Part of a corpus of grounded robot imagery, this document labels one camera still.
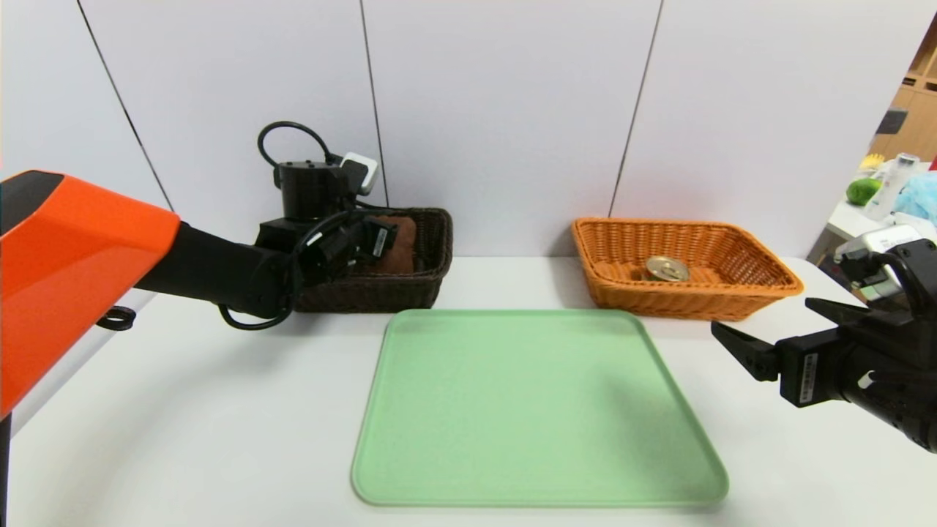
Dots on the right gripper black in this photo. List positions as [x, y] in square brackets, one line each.
[805, 375]

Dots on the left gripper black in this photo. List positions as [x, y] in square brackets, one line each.
[379, 240]

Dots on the brown towel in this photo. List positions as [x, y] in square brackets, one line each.
[402, 252]

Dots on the tin can with pull tab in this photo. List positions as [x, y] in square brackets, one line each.
[667, 268]

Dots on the dark brown wicker basket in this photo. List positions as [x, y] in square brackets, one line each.
[395, 293]

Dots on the orange wicker basket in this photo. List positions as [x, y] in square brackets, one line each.
[659, 300]

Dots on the white side table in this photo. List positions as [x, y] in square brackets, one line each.
[849, 219]

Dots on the green round fruit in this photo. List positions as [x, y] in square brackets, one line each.
[862, 192]

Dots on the clear plastic bottle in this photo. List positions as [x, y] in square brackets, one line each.
[886, 190]

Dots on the yellow small item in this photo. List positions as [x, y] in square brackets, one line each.
[871, 164]

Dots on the light blue crumpled bag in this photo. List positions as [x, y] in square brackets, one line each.
[922, 197]

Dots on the wooden shelf cabinet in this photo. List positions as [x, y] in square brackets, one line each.
[915, 124]

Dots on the light green plastic tray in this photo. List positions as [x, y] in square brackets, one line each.
[542, 424]

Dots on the left wrist camera silver box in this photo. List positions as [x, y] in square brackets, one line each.
[360, 172]

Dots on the wrist camera silver box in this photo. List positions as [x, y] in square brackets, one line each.
[875, 245]
[360, 172]

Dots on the right wrist camera silver box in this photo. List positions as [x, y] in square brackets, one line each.
[875, 245]

